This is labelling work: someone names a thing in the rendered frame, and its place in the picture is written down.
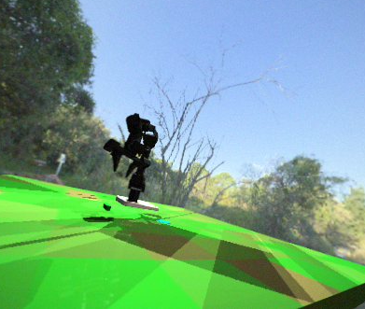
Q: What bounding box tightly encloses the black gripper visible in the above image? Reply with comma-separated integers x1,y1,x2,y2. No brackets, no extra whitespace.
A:
103,136,151,177

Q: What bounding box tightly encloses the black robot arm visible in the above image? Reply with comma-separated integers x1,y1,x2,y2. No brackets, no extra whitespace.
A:
125,113,159,203

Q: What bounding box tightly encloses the green rectangular post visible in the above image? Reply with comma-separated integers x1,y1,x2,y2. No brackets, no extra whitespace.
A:
102,203,111,211

